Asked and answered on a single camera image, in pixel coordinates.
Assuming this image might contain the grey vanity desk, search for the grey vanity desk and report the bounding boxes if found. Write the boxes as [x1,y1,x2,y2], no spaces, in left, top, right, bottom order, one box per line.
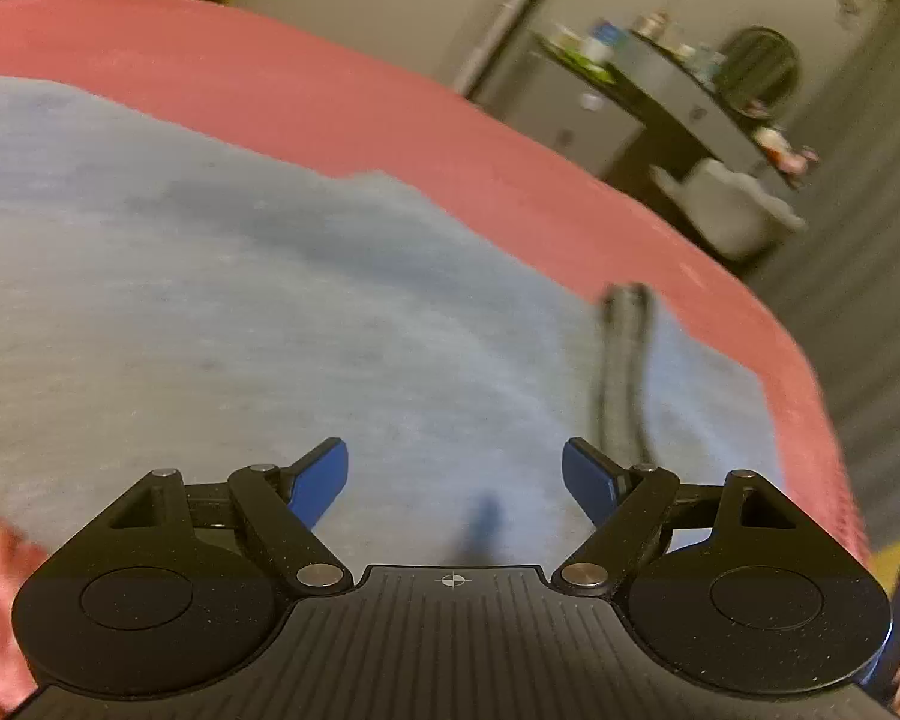
[630,30,807,192]

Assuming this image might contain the grey pants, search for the grey pants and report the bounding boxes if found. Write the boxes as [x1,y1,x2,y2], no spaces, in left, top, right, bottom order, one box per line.
[0,73,788,571]

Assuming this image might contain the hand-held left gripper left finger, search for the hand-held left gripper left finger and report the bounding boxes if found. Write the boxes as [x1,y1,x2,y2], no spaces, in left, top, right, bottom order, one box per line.
[82,436,355,597]

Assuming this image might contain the blue and white tissue pack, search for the blue and white tissue pack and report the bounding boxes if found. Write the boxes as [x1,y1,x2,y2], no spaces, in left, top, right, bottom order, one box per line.
[586,19,617,62]

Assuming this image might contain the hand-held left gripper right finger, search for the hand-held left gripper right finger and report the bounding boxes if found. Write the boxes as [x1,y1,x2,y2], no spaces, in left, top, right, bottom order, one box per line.
[551,436,796,597]

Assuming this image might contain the pink plush toy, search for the pink plush toy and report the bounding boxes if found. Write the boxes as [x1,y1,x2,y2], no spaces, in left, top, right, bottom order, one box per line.
[780,146,822,177]

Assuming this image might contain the grey cabinet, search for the grey cabinet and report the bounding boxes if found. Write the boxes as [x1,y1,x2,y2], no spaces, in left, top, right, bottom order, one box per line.
[472,34,646,181]

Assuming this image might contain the white upholstered chair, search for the white upholstered chair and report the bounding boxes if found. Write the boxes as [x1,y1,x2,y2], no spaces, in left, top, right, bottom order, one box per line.
[651,157,809,261]

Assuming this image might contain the round mirror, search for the round mirror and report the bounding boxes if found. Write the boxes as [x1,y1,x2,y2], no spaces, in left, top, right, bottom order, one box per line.
[718,26,801,119]

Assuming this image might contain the pink ribbed blanket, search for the pink ribbed blanket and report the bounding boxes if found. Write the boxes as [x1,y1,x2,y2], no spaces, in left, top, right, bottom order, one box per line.
[0,0,875,713]

